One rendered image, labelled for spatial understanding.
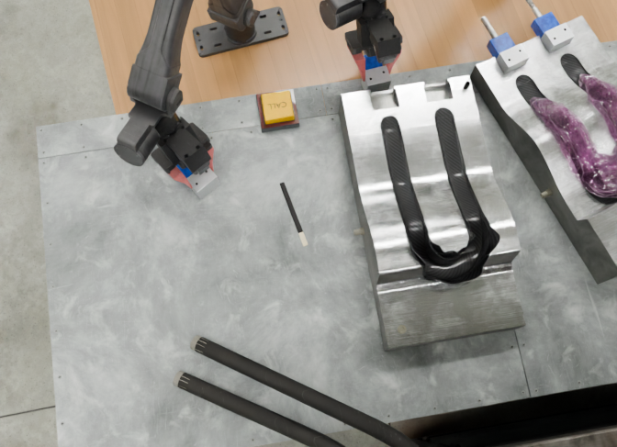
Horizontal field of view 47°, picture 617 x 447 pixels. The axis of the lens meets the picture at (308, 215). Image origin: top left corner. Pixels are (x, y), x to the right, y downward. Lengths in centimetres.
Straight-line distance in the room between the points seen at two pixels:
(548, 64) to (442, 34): 23
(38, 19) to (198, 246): 145
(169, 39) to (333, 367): 66
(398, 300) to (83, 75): 154
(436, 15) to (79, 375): 105
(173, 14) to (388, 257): 55
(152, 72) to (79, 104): 130
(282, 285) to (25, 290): 115
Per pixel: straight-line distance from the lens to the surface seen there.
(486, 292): 136
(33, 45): 263
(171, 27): 118
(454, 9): 164
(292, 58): 155
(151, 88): 121
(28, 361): 231
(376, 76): 147
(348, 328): 137
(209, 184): 139
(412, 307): 133
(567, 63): 158
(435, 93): 146
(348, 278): 139
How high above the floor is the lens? 216
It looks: 75 degrees down
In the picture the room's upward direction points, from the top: 3 degrees clockwise
